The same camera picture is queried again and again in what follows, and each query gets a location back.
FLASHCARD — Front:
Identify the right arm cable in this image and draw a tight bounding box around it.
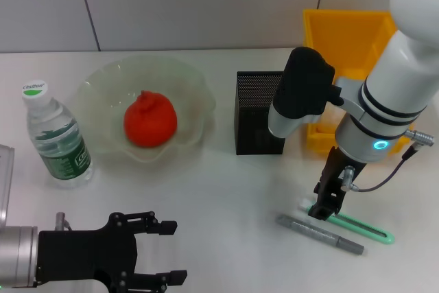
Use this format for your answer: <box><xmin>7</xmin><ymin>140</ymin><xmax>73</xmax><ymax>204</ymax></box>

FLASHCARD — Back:
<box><xmin>339</xmin><ymin>129</ymin><xmax>427</xmax><ymax>193</ymax></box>

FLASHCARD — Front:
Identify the translucent glass fruit plate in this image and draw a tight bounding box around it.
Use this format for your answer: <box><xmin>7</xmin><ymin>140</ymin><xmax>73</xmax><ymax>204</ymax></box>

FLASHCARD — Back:
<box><xmin>73</xmin><ymin>54</ymin><xmax>217</xmax><ymax>172</ymax></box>

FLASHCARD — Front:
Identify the mint green utility knife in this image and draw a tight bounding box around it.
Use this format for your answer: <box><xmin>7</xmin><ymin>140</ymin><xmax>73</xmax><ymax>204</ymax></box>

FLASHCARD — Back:
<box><xmin>298</xmin><ymin>202</ymin><xmax>396</xmax><ymax>246</ymax></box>

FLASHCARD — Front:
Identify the clear green-label water bottle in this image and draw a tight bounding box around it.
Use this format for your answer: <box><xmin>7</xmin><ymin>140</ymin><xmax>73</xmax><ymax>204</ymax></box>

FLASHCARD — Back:
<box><xmin>21</xmin><ymin>80</ymin><xmax>95</xmax><ymax>189</ymax></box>

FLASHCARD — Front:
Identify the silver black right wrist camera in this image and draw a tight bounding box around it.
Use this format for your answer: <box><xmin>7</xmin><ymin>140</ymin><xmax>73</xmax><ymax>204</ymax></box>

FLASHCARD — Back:
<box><xmin>267</xmin><ymin>46</ymin><xmax>344</xmax><ymax>140</ymax></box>

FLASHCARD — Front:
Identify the yellow plastic bin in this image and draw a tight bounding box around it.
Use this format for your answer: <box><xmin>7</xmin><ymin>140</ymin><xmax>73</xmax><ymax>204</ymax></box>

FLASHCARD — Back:
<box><xmin>300</xmin><ymin>8</ymin><xmax>412</xmax><ymax>154</ymax></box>

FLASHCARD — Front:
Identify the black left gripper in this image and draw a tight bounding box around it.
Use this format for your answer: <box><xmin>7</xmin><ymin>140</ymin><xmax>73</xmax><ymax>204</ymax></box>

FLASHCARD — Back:
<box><xmin>35</xmin><ymin>210</ymin><xmax>189</xmax><ymax>293</ymax></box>

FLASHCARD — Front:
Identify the orange fruit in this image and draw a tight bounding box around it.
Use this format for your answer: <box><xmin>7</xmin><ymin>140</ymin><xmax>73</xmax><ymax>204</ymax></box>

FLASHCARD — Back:
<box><xmin>123</xmin><ymin>90</ymin><xmax>179</xmax><ymax>149</ymax></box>

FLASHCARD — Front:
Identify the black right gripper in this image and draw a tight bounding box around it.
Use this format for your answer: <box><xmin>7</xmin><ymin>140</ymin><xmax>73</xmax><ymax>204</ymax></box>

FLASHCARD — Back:
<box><xmin>307</xmin><ymin>145</ymin><xmax>368</xmax><ymax>222</ymax></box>

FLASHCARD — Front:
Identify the grey marker pen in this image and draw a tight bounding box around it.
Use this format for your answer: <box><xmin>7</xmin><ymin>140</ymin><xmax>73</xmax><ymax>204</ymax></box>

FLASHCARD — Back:
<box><xmin>274</xmin><ymin>213</ymin><xmax>366</xmax><ymax>257</ymax></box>

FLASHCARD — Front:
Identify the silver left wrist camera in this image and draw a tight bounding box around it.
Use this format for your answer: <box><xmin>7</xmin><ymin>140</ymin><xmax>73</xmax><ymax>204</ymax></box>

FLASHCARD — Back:
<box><xmin>0</xmin><ymin>143</ymin><xmax>16</xmax><ymax>231</ymax></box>

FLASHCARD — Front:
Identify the black mesh pen holder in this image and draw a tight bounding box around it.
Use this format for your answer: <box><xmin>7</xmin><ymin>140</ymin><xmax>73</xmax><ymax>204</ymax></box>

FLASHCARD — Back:
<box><xmin>234</xmin><ymin>70</ymin><xmax>294</xmax><ymax>156</ymax></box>

